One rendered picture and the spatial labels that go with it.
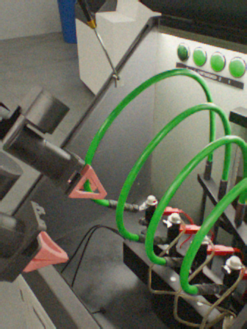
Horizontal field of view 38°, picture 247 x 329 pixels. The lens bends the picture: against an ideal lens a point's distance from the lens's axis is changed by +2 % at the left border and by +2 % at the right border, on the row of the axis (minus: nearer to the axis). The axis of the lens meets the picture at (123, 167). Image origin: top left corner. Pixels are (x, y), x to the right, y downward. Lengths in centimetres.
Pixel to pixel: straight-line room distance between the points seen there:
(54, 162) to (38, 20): 716
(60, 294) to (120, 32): 297
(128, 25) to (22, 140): 305
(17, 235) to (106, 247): 66
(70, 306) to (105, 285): 21
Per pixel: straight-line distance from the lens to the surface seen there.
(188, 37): 99
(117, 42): 360
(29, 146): 63
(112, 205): 76
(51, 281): 93
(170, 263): 72
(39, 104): 63
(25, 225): 53
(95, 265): 111
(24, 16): 764
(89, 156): 67
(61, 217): 116
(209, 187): 96
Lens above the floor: 165
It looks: 33 degrees down
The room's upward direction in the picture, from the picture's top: straight up
